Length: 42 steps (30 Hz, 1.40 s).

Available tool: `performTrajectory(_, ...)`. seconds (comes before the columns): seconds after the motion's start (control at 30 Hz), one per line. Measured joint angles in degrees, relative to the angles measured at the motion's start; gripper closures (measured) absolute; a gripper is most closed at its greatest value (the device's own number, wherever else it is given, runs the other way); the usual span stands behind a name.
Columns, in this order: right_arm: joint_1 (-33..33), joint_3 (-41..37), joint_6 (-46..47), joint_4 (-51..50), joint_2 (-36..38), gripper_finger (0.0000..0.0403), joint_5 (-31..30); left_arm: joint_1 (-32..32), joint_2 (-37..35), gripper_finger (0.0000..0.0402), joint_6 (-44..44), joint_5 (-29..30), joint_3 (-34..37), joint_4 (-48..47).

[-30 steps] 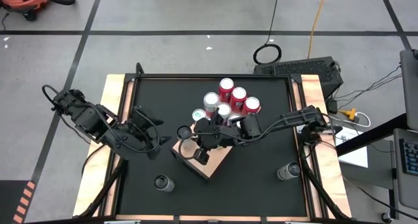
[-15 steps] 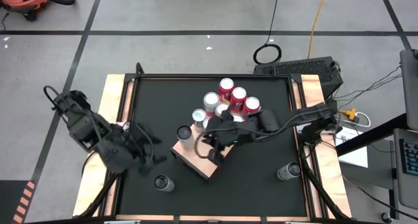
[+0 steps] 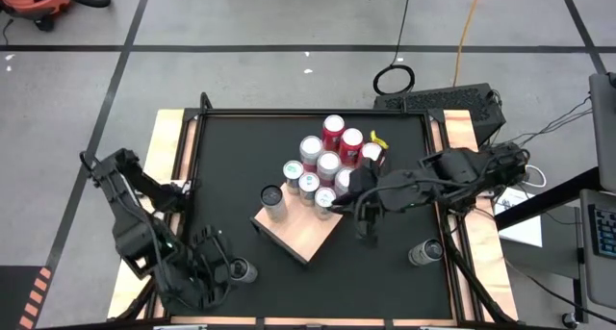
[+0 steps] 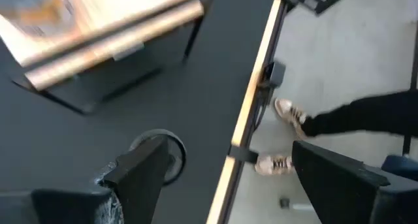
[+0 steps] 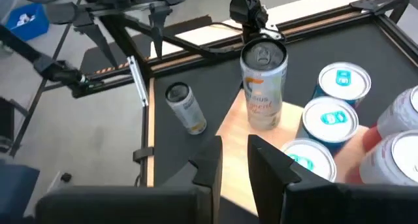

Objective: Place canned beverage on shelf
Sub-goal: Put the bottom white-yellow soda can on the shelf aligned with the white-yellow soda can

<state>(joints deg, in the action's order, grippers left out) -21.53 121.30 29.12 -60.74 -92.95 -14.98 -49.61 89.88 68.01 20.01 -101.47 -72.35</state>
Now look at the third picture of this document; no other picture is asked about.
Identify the grey monitor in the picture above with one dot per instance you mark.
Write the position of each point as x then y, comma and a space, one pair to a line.
604, 128

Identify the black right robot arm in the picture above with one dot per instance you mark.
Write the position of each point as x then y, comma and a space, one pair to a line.
457, 171

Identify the orange shop vacuum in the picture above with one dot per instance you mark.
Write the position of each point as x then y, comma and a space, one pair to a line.
29, 0

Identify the black mat orange stripes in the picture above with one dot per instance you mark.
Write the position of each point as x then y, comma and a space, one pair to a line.
14, 296

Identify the white paper sheet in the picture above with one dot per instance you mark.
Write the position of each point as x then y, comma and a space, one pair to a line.
524, 231

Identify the grey laptop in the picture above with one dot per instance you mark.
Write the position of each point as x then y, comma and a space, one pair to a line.
589, 272

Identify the red soda can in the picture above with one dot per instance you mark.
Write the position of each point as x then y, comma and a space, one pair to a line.
333, 128
370, 152
351, 144

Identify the blue silver energy drink can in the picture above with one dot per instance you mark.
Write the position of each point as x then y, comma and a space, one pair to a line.
292, 176
308, 188
325, 200

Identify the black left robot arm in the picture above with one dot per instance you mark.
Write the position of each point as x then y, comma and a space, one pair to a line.
135, 224

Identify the black table frame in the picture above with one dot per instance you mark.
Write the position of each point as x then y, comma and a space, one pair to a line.
366, 112

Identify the silver can black top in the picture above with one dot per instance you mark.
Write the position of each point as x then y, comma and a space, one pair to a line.
426, 252
244, 270
273, 202

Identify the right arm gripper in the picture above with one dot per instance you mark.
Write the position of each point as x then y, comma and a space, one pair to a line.
366, 190

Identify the black caster wheel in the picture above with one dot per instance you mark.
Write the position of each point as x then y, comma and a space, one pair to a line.
569, 319

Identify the silver aluminium rail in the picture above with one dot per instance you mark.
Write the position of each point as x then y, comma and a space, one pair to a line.
180, 327
438, 328

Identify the black desk beam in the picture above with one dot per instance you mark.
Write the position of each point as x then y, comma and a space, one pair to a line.
544, 200

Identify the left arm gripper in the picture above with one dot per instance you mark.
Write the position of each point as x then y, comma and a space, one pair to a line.
212, 277

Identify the wooden side board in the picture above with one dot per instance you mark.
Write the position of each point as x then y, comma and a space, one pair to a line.
486, 262
163, 137

